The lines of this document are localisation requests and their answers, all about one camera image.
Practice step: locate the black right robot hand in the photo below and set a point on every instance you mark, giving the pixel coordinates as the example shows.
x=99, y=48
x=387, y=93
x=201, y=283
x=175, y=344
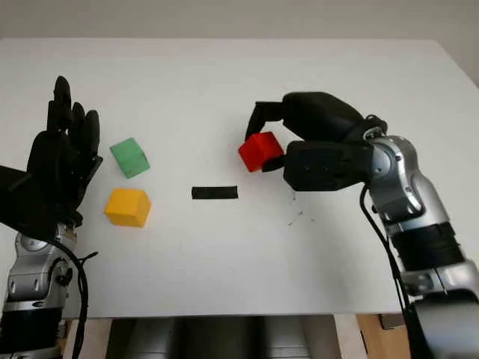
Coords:
x=318, y=116

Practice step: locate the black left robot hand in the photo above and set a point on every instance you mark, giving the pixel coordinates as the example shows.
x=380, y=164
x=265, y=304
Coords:
x=61, y=164

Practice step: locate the green wooden block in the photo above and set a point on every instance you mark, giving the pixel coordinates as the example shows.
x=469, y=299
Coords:
x=129, y=157

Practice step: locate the red wooden block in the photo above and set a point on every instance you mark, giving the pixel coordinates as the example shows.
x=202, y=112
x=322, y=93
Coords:
x=260, y=151

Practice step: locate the yellow wooden block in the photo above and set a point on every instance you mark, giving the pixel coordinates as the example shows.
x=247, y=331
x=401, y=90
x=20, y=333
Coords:
x=125, y=207

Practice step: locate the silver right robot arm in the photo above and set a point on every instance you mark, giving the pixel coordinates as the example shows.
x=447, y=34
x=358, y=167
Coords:
x=415, y=209

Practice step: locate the black tape strip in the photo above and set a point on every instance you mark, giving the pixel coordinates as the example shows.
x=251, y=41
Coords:
x=215, y=193

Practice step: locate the pale table leg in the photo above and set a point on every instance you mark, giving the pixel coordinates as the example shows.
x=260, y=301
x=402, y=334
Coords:
x=346, y=336
x=93, y=340

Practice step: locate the dark grey robot torso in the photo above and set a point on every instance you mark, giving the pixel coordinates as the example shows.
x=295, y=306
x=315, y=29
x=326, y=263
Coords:
x=221, y=338

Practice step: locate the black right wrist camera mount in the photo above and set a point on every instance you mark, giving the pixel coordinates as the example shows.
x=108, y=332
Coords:
x=325, y=166

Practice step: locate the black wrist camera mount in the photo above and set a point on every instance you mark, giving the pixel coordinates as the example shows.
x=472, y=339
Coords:
x=325, y=166
x=18, y=202

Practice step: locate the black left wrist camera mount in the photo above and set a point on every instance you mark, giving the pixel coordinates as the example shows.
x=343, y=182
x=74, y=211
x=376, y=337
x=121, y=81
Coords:
x=18, y=202

